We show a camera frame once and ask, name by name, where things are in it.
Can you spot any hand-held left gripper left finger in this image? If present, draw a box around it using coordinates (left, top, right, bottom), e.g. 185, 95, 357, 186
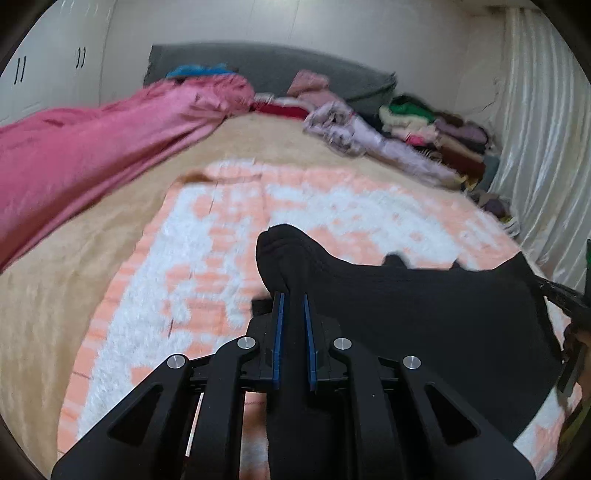
51, 292, 287, 480

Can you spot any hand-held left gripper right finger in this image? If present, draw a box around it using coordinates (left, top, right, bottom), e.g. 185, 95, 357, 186
302, 294, 536, 480

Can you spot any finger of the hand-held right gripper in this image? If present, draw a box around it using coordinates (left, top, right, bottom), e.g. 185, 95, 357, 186
531, 274, 591, 320

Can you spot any black sweater with orange cuffs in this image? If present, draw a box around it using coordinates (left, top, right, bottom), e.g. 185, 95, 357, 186
249, 224, 568, 480

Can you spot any small heap of purple clothes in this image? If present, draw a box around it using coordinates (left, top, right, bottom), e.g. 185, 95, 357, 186
471, 191, 522, 236

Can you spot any pile of folded clothes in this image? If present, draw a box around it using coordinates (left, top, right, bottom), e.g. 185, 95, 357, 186
376, 95, 502, 192

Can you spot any pink and white fluffy blanket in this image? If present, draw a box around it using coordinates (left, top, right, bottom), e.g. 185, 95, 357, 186
58, 159, 583, 472

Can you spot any white satin curtain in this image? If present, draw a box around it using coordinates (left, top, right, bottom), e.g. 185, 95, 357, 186
487, 7, 591, 291

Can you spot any beige plush blanket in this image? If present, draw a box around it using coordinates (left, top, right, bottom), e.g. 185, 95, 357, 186
0, 111, 467, 439

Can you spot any lavender crumpled garment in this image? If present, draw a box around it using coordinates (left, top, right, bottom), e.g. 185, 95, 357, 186
303, 102, 462, 188

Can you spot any red cloth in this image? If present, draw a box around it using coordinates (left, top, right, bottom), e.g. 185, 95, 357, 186
252, 95, 310, 121

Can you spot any black crumpled garment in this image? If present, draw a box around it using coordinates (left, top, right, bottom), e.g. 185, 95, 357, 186
356, 111, 385, 136

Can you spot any pink fluffy garment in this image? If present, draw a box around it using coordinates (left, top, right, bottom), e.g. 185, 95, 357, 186
295, 89, 343, 110

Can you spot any pink fluffy pillow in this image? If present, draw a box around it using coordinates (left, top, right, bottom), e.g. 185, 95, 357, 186
288, 69, 330, 97

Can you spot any pink velvet quilt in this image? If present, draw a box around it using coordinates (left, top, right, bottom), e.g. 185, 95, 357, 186
0, 74, 256, 273

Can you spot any grey headboard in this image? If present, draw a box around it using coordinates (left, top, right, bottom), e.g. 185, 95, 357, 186
144, 42, 398, 104

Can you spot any blue cloth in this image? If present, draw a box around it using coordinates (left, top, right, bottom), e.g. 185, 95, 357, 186
165, 63, 241, 80

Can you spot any white wardrobe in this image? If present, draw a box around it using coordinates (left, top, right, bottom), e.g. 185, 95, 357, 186
0, 0, 116, 127

